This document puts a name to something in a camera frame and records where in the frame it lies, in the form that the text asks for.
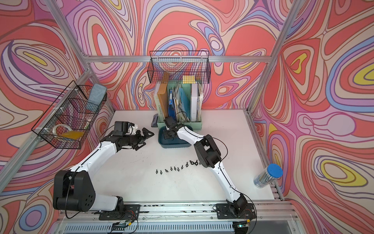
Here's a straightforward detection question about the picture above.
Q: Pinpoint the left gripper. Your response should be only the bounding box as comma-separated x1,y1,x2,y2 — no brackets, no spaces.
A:
122,127,153,150

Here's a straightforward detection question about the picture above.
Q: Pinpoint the teal plastic storage tray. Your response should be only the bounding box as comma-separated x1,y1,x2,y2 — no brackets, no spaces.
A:
158,126,191,149

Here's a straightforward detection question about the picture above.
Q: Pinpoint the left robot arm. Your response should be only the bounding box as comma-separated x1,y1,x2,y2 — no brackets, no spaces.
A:
53,128,154,213

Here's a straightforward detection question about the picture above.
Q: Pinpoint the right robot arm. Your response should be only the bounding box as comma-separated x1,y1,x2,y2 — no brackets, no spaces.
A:
164,125,248,218

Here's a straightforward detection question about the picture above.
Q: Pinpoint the grey stapler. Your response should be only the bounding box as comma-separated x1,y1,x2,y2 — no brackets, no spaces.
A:
151,114,158,128

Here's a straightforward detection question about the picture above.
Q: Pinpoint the blue folder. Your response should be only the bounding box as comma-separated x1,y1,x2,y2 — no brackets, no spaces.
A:
168,89,176,121

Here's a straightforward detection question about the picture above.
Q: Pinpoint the mint green file organizer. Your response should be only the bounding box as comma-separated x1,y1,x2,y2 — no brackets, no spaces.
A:
153,83,203,130

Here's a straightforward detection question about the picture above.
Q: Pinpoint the brown folder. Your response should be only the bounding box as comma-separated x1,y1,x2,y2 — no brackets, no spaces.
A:
157,83,168,119

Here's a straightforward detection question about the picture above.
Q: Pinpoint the white binder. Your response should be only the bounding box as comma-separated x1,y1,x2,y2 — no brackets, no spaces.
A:
191,83,199,122

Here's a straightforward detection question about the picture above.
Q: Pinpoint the yellow sticky note pad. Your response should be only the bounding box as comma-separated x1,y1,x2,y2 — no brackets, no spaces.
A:
182,75,196,84

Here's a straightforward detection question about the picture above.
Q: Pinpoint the grey blue sponge block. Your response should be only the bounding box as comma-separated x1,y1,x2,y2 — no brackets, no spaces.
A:
88,83,107,105

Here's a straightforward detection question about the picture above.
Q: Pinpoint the yellow pad in basket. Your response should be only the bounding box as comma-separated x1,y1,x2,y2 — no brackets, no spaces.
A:
60,131,84,140

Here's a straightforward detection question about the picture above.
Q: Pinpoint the white tape roll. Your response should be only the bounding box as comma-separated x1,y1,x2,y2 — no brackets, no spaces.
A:
52,124,72,136

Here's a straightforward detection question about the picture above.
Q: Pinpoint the blue lid clear jar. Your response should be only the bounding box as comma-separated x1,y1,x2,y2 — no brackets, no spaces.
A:
253,163,283,188

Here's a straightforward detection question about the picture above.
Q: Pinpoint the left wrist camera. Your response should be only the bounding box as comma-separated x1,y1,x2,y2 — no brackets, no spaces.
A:
112,121,138,137

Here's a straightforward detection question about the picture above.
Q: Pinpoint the black wire basket back wall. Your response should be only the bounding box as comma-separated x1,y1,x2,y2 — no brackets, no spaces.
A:
147,49,211,84

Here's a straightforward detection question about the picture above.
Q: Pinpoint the black wire basket wall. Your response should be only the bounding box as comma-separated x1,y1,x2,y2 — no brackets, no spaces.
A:
32,81,107,149
147,49,211,84

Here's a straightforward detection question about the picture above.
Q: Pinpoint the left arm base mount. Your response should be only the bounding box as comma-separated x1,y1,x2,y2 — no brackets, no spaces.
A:
99,204,141,221

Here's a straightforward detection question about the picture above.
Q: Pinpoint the black wire basket left wall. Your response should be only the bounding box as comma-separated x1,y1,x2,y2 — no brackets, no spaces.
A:
32,81,107,149

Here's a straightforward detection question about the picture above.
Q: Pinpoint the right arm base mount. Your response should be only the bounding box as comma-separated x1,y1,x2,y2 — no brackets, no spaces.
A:
213,203,257,220

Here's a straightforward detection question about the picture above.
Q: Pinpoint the aluminium front rail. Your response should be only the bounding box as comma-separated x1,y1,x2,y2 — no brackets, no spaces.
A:
50,201,306,234

